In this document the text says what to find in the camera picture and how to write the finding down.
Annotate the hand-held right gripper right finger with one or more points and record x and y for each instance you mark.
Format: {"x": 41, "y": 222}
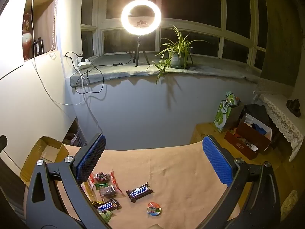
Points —
{"x": 216, "y": 162}

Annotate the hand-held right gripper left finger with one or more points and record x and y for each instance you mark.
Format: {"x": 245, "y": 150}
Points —
{"x": 94, "y": 157}

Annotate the clear red-ended cake packet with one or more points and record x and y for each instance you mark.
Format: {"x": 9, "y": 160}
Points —
{"x": 102, "y": 177}

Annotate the pale pink-printed bread packet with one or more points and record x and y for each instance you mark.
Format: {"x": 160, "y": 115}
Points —
{"x": 89, "y": 192}

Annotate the brown chocolate bar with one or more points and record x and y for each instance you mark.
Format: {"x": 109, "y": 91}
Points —
{"x": 107, "y": 206}

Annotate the round colourful jelly cup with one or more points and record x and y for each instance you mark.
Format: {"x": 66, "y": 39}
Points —
{"x": 154, "y": 210}

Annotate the white plastic basket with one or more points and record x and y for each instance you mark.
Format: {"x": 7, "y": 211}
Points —
{"x": 73, "y": 138}

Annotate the green label packet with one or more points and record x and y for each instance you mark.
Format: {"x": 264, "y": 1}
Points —
{"x": 101, "y": 185}

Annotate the clear brown cake packet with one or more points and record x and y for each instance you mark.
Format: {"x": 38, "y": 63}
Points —
{"x": 108, "y": 191}

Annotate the red-brown cardboard box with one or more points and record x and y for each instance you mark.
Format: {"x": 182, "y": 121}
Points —
{"x": 247, "y": 136}

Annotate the green printed paper bag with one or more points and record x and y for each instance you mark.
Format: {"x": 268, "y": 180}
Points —
{"x": 221, "y": 116}

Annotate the beige table cloth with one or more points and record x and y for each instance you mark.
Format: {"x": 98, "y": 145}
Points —
{"x": 166, "y": 171}

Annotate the blue cloth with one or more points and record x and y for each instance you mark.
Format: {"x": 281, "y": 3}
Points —
{"x": 258, "y": 127}

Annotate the dark blue chocolate bar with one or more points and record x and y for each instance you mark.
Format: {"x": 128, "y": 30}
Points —
{"x": 139, "y": 192}

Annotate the green wrapped candy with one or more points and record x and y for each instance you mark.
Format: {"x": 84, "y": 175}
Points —
{"x": 106, "y": 217}

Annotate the white lace tablecloth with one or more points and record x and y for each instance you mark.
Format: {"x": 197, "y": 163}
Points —
{"x": 281, "y": 114}

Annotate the grey stone windowsill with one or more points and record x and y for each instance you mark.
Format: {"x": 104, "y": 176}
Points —
{"x": 131, "y": 71}

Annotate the white power strip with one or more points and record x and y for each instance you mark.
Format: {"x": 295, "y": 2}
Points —
{"x": 83, "y": 64}

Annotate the dark figurine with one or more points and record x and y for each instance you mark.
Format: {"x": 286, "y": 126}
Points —
{"x": 294, "y": 106}

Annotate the red porcelain vase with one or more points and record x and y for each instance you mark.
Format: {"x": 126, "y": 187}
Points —
{"x": 26, "y": 43}

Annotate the dark bottle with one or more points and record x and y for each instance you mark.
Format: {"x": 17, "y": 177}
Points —
{"x": 39, "y": 46}

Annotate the potted spider plant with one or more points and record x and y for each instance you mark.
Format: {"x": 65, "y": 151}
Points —
{"x": 177, "y": 58}

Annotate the black tripod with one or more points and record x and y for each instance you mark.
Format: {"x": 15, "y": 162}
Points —
{"x": 137, "y": 50}

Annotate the dark curtain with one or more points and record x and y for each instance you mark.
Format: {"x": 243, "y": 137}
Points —
{"x": 278, "y": 40}

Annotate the white window frame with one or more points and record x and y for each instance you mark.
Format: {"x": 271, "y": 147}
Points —
{"x": 221, "y": 32}

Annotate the wooden wall shelf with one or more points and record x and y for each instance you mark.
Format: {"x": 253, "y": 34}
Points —
{"x": 47, "y": 16}

